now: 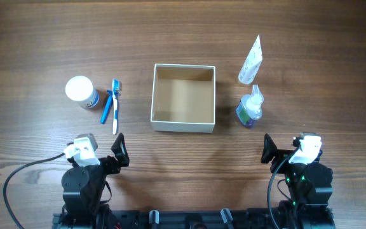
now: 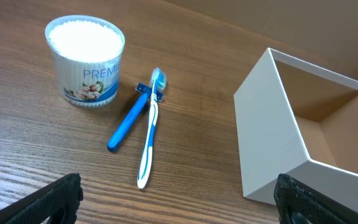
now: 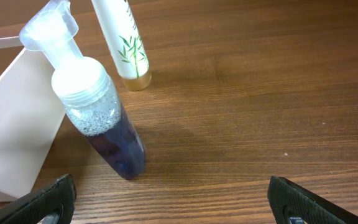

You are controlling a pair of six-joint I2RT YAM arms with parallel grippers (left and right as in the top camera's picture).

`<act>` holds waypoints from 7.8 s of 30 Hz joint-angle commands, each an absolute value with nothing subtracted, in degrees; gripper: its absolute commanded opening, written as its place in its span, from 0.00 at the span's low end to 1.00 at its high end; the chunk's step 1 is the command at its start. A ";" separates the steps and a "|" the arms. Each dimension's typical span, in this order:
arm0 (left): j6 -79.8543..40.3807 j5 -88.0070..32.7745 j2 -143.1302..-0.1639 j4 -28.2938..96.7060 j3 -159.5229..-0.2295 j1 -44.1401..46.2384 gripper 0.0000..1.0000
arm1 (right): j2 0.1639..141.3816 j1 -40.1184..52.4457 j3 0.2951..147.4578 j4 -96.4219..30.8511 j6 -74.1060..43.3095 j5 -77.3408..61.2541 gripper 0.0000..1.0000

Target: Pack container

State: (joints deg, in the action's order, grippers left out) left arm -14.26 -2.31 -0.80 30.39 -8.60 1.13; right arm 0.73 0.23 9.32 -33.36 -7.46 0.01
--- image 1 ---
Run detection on blue razor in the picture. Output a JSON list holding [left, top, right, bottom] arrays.
[[100, 90, 113, 124]]

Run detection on clear pump soap bottle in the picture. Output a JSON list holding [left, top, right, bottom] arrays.
[[236, 85, 264, 128]]

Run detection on blue white toothbrush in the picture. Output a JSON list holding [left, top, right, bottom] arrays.
[[112, 79, 120, 135]]

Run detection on white cotton swab jar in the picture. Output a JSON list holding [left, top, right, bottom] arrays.
[[65, 76, 100, 109]]

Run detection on cardboard box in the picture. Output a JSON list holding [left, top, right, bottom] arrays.
[[150, 64, 216, 133]]

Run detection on white lotion tube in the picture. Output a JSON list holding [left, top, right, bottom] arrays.
[[238, 35, 263, 85]]

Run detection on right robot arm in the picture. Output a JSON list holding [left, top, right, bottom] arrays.
[[261, 132, 336, 229]]

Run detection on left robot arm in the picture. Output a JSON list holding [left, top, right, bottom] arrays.
[[55, 133, 130, 228]]

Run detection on right black cable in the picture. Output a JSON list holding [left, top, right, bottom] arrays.
[[266, 144, 302, 229]]

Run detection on black cable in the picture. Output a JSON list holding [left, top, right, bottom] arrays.
[[266, 144, 302, 229], [3, 152, 67, 229]]

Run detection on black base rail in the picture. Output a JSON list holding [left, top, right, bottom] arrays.
[[51, 208, 336, 229]]

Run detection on left black cable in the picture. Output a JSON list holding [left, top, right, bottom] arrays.
[[3, 152, 67, 229]]

